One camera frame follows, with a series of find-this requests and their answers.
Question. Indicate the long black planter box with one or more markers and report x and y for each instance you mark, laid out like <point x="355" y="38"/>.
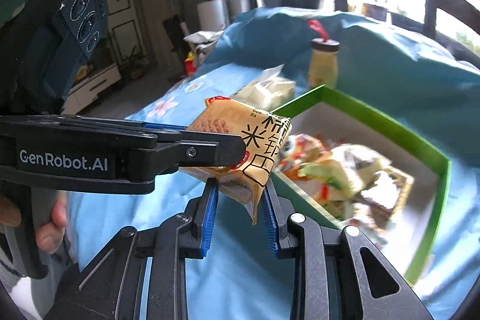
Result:
<point x="303" y="4"/>

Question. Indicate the green cardboard box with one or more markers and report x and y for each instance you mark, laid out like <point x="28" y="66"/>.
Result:
<point x="400" y="209"/>

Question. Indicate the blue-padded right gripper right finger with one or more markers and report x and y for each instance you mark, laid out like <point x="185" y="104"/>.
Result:
<point x="276" y="211"/>

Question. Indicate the person's left hand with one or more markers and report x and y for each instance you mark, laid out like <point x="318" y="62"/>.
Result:
<point x="50" y="235"/>

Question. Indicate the black floor stand with mirror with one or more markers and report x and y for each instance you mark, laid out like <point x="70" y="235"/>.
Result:
<point x="176" y="29"/>

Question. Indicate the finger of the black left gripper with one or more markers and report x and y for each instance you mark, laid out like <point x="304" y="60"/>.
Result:
<point x="178" y="147"/>

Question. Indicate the white tissue pack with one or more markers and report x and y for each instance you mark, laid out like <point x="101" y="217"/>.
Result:
<point x="268" y="91"/>

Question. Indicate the tan rice cracker packet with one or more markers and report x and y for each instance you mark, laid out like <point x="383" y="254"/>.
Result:
<point x="248" y="164"/>

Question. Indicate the white paper roll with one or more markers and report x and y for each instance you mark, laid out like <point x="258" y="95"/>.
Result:
<point x="211" y="16"/>

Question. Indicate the white red-edged snack packet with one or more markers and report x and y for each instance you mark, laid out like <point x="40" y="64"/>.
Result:
<point x="348" y="168"/>

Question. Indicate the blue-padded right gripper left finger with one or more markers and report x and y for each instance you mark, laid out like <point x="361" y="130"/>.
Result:
<point x="197" y="237"/>

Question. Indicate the striped sleeve forearm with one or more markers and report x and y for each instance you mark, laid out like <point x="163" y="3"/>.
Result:
<point x="31" y="296"/>

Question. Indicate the round dark flower pot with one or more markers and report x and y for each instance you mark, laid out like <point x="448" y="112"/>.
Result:
<point x="374" y="11"/>

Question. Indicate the white low cabinet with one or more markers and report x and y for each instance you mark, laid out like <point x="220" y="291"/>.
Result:
<point x="85" y="93"/>

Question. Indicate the blue floral bedsheet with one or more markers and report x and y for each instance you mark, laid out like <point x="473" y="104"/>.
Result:
<point x="403" y="74"/>

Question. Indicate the yellow drink bottle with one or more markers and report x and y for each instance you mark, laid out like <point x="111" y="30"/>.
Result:
<point x="323" y="67"/>

